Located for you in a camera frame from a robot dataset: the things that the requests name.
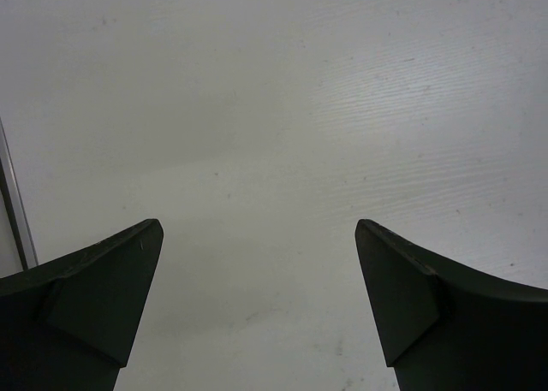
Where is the aluminium left table rail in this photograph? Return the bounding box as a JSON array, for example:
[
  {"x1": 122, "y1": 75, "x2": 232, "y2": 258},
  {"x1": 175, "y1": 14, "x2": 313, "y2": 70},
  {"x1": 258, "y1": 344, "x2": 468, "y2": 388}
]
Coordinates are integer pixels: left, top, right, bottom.
[{"x1": 1, "y1": 124, "x2": 39, "y2": 270}]

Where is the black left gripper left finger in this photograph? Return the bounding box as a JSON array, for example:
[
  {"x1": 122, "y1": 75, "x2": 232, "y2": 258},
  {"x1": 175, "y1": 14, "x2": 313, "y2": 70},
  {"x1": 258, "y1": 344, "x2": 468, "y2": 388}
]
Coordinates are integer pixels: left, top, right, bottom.
[{"x1": 1, "y1": 219, "x2": 164, "y2": 390}]

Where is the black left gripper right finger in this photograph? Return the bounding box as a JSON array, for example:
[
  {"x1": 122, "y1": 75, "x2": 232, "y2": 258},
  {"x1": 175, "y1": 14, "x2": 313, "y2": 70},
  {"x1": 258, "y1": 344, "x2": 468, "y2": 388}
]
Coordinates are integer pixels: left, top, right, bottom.
[{"x1": 355, "y1": 219, "x2": 547, "y2": 390}]

